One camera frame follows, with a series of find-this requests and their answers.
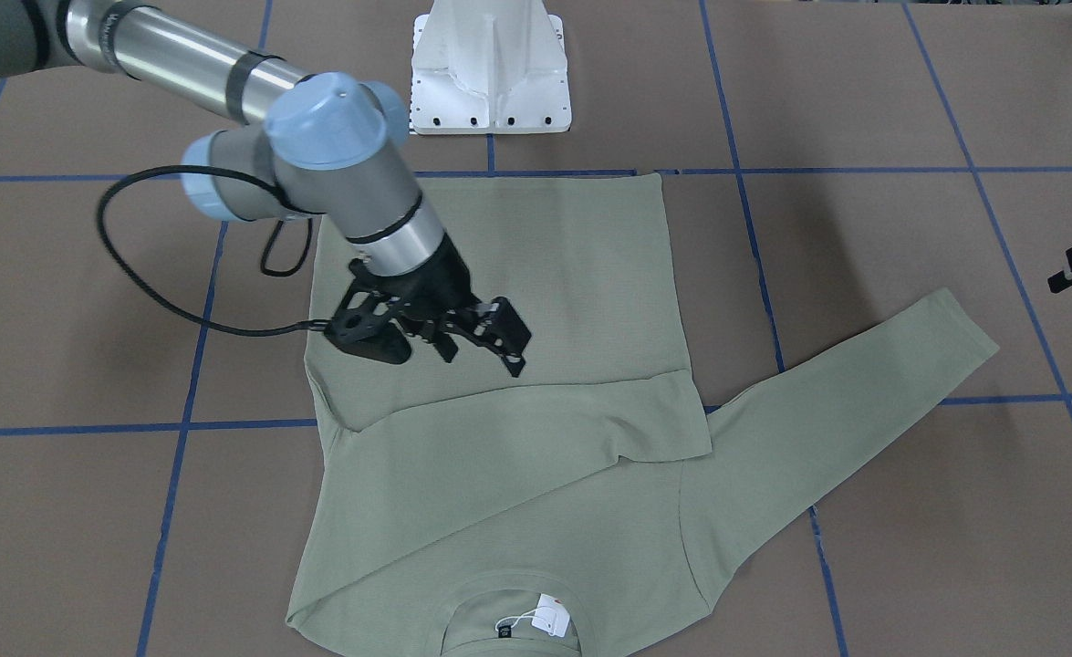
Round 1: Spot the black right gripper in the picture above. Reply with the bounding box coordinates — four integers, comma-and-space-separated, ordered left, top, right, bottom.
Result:
349, 235, 532, 378

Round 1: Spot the sage green long-sleeve shirt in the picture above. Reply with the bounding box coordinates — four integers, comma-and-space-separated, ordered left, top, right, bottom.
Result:
286, 174, 997, 656

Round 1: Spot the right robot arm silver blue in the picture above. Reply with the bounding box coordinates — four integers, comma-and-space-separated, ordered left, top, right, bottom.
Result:
0, 1, 531, 377

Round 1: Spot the white paper garment tag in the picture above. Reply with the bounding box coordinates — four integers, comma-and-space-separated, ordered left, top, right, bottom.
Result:
530, 594, 572, 639

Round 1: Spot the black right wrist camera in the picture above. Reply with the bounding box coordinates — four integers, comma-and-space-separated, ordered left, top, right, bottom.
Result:
323, 283, 413, 365

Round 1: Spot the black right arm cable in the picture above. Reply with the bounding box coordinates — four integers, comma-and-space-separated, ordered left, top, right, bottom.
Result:
96, 164, 331, 339

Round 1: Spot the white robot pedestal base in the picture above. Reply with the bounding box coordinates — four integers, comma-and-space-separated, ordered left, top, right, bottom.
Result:
410, 1, 574, 136

